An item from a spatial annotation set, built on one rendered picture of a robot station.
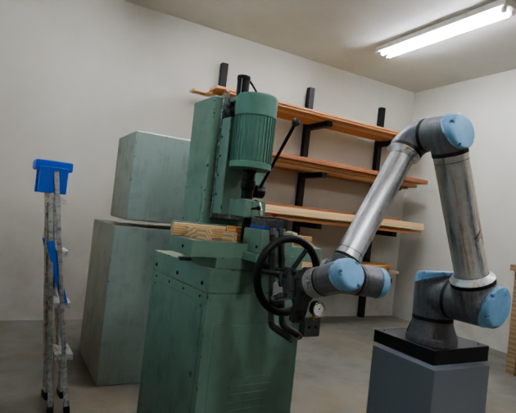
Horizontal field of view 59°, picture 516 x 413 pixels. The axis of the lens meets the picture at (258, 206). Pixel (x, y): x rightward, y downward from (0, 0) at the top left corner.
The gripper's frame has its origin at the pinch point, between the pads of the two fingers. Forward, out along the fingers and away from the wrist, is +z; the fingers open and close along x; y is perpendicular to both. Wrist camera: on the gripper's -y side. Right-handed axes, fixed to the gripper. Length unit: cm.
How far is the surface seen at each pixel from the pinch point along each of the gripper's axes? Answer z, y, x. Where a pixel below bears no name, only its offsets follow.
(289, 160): 173, 148, -155
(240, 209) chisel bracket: 26.4, 40.4, -5.7
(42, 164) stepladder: 85, 73, 62
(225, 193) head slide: 34, 50, -4
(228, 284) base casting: 22.1, 8.6, 4.7
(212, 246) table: 17.5, 21.7, 12.9
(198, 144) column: 46, 77, 2
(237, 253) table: 18.2, 19.6, 2.3
